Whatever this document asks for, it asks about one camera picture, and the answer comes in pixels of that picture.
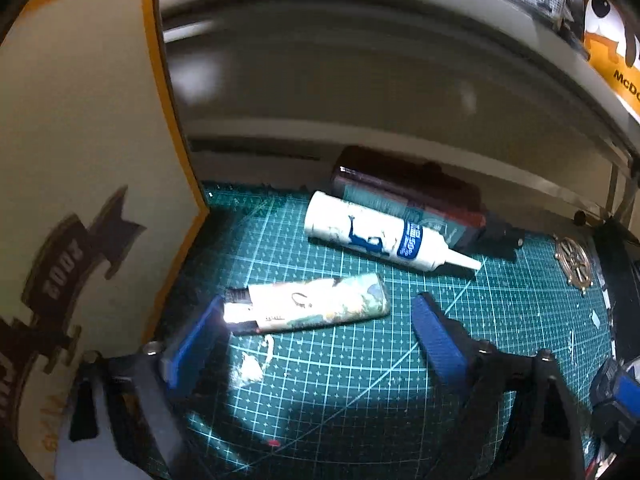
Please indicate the green cutting mat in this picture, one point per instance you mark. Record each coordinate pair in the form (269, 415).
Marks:
(340, 390)

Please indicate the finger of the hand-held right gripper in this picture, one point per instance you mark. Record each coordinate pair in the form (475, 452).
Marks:
(620, 400)

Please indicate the white yellow paper bucket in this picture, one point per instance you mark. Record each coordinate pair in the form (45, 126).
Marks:
(610, 35)

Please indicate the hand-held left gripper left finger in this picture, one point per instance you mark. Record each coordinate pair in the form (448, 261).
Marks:
(195, 345)

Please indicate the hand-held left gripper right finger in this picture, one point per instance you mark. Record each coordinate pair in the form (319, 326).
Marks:
(440, 340)

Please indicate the white glue bottle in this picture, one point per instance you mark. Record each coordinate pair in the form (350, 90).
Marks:
(365, 230)

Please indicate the printed lighter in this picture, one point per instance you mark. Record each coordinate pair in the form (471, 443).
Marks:
(320, 305)

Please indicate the brown cardboard box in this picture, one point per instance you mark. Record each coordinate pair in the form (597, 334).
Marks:
(90, 135)

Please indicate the white desk riser shelf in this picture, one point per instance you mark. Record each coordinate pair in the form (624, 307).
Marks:
(350, 25)

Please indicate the dark red flat box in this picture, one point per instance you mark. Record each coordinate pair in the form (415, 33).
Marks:
(400, 180)

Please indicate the black flat device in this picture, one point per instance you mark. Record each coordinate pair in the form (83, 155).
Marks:
(622, 280)

